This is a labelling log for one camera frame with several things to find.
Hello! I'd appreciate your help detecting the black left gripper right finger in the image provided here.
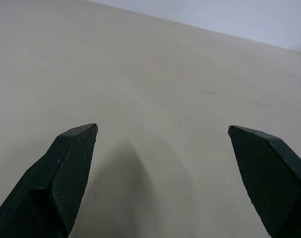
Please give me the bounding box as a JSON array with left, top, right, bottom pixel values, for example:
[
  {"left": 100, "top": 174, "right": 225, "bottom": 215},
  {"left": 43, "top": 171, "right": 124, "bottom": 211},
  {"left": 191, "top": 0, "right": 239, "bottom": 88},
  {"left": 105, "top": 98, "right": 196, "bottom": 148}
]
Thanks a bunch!
[{"left": 227, "top": 125, "right": 301, "bottom": 238}]

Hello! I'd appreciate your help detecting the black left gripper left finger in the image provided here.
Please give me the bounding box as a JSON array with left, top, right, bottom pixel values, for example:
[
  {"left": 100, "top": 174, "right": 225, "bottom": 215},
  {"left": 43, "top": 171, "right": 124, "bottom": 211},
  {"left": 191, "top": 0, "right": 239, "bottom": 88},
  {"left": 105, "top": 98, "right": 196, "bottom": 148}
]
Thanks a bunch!
[{"left": 0, "top": 122, "right": 99, "bottom": 238}]

